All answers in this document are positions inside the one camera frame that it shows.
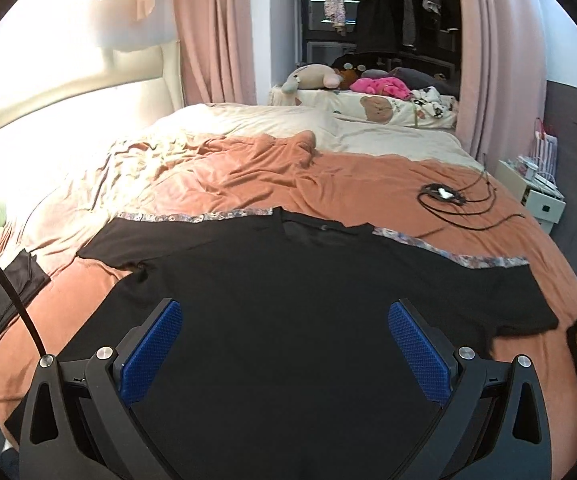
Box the black knit floral-trim top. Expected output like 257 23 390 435
55 208 558 479

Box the pink clothing pile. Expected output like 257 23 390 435
350 77 411 100

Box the folded black garment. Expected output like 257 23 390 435
0 249 50 336

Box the orange bed blanket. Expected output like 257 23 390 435
0 131 577 478

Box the white bedside nightstand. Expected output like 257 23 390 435
494 160 566 233

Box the striped gift bag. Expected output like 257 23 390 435
530 118 558 179

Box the cream upholstered headboard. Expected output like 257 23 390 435
0 39 186 151

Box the beige plush toy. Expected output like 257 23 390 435
282 64 343 93

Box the pink curtain right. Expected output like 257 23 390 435
455 0 546 170

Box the pink curtain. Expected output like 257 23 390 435
174 0 256 104
455 0 546 170

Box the pink curtain left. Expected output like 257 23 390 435
174 0 256 104

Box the hanging black garment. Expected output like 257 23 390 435
354 0 403 54

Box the black charger cable bundle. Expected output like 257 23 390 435
416 169 527 232

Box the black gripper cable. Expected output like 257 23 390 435
0 224 50 361

